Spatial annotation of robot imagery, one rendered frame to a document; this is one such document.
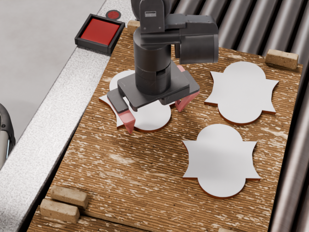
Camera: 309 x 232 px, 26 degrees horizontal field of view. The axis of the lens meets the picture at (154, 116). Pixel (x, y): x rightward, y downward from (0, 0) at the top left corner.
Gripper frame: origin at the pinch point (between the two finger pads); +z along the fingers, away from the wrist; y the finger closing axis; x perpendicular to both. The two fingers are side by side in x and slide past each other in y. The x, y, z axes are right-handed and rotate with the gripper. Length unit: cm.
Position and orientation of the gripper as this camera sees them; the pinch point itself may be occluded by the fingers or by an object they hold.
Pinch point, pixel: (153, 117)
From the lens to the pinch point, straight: 115.0
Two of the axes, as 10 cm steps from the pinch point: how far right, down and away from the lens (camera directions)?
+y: 8.8, -3.8, 2.9
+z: 0.1, 6.2, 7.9
